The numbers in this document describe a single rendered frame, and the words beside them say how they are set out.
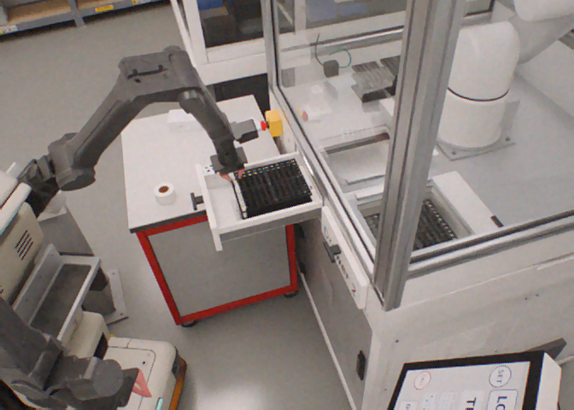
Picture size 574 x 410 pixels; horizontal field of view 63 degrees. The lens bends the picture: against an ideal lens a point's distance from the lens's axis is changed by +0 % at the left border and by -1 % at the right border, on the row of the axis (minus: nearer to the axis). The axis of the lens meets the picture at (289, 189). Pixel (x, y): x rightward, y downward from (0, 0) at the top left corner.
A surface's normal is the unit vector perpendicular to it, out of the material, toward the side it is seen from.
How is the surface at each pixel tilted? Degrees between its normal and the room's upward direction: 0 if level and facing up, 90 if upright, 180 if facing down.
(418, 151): 90
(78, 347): 8
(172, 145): 0
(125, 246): 0
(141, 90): 36
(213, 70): 90
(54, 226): 90
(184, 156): 0
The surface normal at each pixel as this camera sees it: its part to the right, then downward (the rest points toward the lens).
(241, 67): 0.29, 0.66
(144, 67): 0.36, -0.29
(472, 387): -0.71, -0.68
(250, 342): -0.05, -0.70
